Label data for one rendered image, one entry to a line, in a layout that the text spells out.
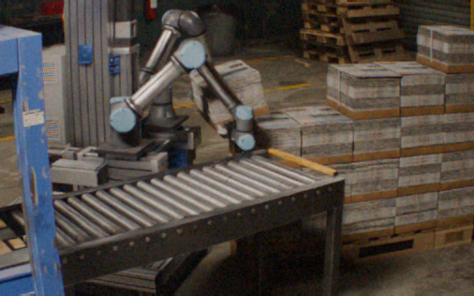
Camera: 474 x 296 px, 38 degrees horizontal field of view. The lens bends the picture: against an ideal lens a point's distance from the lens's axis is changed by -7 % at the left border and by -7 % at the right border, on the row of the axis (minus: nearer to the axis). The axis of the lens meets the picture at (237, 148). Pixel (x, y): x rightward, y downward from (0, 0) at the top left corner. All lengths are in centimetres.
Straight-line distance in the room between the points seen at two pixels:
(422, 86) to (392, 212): 72
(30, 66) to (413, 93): 250
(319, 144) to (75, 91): 128
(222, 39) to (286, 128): 715
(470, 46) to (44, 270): 282
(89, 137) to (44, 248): 168
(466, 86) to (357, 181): 85
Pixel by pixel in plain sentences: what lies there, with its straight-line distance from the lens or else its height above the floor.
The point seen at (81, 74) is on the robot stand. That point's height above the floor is 113.
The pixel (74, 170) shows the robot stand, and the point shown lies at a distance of 349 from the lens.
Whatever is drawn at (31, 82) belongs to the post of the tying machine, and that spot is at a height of 142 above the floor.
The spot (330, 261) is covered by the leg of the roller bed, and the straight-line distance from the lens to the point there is 319.
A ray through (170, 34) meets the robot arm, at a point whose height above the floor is 125.
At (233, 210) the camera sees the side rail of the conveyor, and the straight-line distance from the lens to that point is 273.
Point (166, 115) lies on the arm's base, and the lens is 392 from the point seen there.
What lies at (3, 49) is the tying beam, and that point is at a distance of 198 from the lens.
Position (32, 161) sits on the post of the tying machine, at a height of 119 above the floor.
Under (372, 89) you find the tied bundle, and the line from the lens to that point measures 391.
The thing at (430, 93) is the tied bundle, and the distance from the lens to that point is 408.
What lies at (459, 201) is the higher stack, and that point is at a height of 28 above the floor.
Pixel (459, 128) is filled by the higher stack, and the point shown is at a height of 74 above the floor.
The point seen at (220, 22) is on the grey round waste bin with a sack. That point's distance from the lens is 1079.
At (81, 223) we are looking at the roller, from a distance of 268.
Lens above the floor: 178
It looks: 16 degrees down
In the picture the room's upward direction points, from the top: 1 degrees counter-clockwise
